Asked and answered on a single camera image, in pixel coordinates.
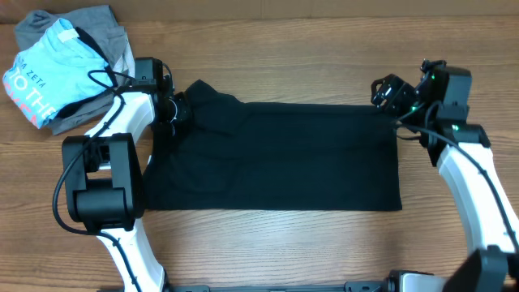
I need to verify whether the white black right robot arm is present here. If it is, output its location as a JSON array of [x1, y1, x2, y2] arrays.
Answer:
[[371, 60, 518, 292]]

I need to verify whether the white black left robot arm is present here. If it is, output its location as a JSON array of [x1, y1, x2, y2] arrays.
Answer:
[[52, 58, 191, 291]]

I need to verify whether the light blue folded t-shirt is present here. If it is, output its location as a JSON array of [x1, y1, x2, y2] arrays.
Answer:
[[2, 18, 113, 128]]

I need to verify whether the grey folded garment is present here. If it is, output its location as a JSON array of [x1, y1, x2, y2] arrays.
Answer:
[[14, 5, 135, 135]]

